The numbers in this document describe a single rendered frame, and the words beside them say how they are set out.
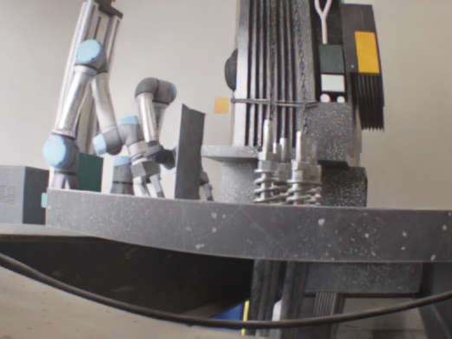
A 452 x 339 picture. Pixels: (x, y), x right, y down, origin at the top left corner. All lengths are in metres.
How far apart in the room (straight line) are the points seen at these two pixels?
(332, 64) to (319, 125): 0.25
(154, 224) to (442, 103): 2.31
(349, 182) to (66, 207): 0.86
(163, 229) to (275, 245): 0.16
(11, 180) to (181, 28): 1.77
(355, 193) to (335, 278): 0.30
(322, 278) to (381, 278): 0.22
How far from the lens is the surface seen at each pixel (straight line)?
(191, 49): 3.07
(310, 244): 0.57
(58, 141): 1.64
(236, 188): 1.40
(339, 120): 1.47
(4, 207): 2.12
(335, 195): 1.32
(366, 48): 1.43
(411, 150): 2.64
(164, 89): 2.27
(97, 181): 2.18
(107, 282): 0.89
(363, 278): 1.42
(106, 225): 0.70
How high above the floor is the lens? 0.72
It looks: 4 degrees up
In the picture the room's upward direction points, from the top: 4 degrees clockwise
